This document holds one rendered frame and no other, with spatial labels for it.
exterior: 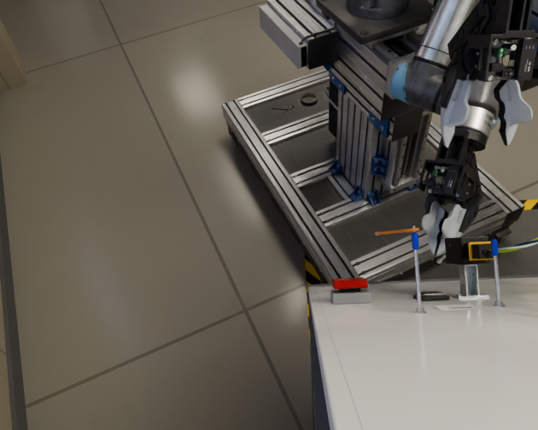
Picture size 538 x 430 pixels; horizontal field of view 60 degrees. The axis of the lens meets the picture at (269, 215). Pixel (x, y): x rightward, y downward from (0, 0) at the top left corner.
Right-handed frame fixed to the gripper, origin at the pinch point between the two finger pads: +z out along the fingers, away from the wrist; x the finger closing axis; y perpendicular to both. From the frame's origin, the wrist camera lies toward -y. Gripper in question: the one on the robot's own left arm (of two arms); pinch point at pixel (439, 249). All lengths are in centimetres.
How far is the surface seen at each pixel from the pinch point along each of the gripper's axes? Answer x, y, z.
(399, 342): 15.9, 39.5, 13.7
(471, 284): 8.9, 5.9, 4.9
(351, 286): -3.0, 19.3, 10.6
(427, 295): 5.6, 12.7, 8.6
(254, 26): -231, -124, -146
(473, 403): 26, 52, 14
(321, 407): -14.8, -1.7, 34.9
